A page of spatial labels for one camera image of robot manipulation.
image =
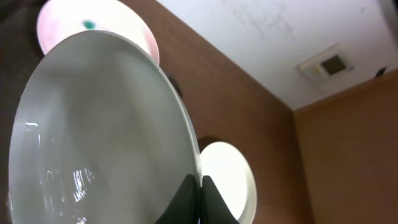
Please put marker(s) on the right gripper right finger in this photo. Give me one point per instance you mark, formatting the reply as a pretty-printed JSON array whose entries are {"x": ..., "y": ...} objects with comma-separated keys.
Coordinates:
[{"x": 213, "y": 209}]

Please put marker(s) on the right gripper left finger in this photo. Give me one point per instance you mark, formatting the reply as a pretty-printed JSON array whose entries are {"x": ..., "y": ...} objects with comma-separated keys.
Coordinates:
[{"x": 183, "y": 208}]

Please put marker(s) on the white plate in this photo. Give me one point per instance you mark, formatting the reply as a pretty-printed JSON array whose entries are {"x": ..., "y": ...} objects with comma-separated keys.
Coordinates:
[
  {"x": 59, "y": 19},
  {"x": 100, "y": 135},
  {"x": 233, "y": 178}
]

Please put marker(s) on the brown serving tray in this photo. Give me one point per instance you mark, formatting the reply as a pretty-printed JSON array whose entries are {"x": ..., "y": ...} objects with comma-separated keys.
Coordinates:
[{"x": 20, "y": 54}]

